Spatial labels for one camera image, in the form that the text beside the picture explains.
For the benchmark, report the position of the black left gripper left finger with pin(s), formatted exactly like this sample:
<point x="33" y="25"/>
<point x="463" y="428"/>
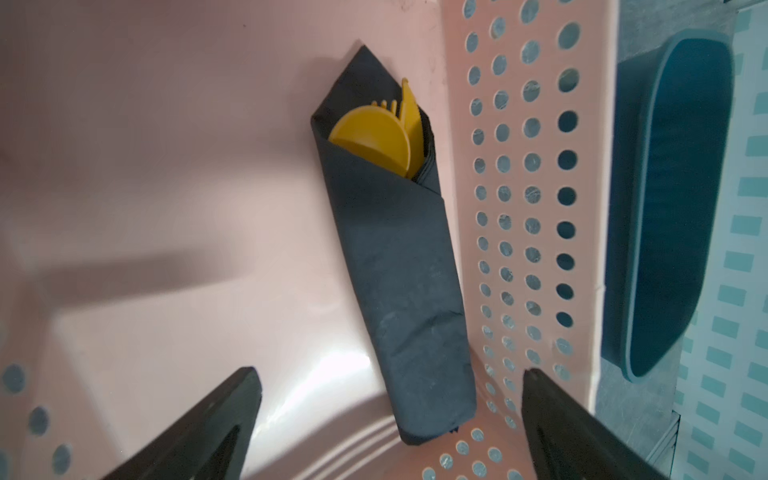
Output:
<point x="210" y="441"/>

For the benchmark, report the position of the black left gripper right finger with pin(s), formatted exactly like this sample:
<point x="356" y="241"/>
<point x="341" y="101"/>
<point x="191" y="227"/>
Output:
<point x="567" y="442"/>

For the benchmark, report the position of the black paper napkin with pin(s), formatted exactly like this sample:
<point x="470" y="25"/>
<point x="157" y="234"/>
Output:
<point x="396" y="243"/>

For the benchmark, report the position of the orange plastic spoon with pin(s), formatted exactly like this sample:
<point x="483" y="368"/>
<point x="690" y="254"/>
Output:
<point x="376" y="135"/>

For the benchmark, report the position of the orange plastic fork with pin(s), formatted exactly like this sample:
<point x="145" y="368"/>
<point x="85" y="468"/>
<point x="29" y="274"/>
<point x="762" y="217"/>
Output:
<point x="391" y="106"/>

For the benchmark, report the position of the orange plastic knife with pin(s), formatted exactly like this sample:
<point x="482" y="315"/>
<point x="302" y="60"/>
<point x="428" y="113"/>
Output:
<point x="412" y="123"/>

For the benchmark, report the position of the pink perforated plastic basket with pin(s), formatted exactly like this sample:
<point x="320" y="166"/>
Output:
<point x="165" y="222"/>

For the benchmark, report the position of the teal plastic tub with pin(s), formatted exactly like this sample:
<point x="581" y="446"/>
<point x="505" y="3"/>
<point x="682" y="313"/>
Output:
<point x="672" y="112"/>

